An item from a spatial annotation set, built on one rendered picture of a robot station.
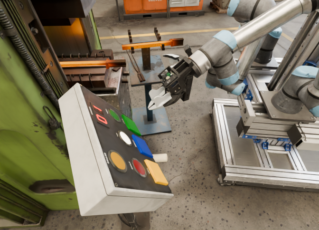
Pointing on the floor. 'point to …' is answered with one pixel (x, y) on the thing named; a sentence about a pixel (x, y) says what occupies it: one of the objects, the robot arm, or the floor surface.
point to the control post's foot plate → (144, 224)
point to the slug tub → (221, 0)
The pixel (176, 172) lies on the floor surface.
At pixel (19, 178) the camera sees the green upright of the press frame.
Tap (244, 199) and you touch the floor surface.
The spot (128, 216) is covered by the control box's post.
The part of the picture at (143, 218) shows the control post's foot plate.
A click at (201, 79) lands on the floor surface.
